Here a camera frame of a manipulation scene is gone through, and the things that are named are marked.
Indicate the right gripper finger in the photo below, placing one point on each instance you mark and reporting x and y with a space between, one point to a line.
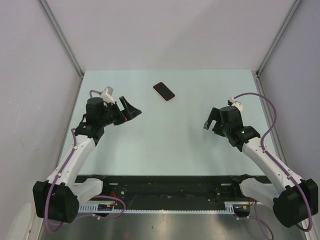
214 115
218 129

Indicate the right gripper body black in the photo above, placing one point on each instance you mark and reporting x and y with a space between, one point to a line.
225 127

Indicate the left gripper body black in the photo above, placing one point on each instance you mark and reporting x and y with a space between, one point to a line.
112 114

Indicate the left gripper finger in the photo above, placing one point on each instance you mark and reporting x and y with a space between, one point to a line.
127 106
127 115

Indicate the phone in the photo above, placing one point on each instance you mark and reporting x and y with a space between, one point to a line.
163 91

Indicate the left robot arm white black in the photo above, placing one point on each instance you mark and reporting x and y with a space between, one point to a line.
58 198

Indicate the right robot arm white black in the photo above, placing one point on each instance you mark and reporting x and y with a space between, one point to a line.
291 198

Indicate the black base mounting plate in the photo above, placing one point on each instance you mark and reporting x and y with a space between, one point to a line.
216 194

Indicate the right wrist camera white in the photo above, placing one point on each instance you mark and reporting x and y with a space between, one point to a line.
234 103

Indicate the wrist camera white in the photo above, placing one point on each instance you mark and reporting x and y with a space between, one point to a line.
106 95
234 103

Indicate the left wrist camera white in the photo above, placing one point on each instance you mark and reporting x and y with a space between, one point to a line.
106 95

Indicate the left aluminium frame post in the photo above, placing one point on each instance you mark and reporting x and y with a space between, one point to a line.
52 20

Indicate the aluminium frame post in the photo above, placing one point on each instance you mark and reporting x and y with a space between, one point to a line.
52 20
279 35

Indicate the right aluminium frame post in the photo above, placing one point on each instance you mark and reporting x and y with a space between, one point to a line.
279 35

